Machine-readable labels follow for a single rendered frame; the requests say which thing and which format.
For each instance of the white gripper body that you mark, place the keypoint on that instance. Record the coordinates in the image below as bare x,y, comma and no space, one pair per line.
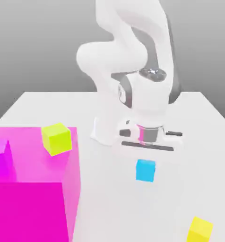
148,152

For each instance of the large magenta box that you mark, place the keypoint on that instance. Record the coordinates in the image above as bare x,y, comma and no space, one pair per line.
29,208

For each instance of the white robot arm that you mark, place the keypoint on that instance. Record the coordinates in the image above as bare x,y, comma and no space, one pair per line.
127,56

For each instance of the small yellow cube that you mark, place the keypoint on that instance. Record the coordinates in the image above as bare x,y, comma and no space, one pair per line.
199,230

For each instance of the small lime cube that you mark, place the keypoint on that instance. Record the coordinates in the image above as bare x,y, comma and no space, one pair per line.
56,140

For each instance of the small blue cube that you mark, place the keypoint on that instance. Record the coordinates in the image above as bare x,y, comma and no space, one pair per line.
145,171

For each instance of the small magenta cube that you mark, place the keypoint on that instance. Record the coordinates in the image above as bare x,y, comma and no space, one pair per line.
0,164

